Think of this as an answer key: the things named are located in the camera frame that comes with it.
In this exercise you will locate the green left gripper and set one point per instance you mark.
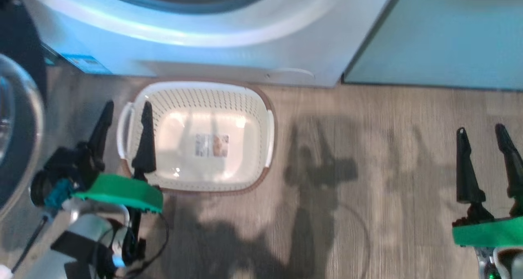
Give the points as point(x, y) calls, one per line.
point(122, 191)

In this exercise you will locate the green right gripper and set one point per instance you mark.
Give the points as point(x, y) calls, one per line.
point(490, 234)

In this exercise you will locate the washing machine glass door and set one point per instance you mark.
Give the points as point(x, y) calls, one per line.
point(20, 38)

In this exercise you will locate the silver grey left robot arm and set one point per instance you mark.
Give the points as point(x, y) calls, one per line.
point(81, 238)

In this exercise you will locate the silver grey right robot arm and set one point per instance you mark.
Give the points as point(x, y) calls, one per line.
point(506, 262)

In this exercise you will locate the white front-load washing machine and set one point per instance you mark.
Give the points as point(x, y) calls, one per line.
point(204, 54)

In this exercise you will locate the paper basket label sticker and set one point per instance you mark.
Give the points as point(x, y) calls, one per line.
point(212, 145)

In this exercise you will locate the blue white energy label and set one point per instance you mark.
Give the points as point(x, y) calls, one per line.
point(86, 63)

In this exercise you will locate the dark cabinet kick plate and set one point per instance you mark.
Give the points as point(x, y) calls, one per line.
point(429, 85)

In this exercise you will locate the cream perforated laundry basket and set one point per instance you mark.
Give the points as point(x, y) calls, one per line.
point(245, 107)

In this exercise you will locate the pale green cabinet panel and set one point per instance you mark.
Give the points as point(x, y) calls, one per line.
point(441, 34)

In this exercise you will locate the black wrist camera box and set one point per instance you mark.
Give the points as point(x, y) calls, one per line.
point(67, 164)

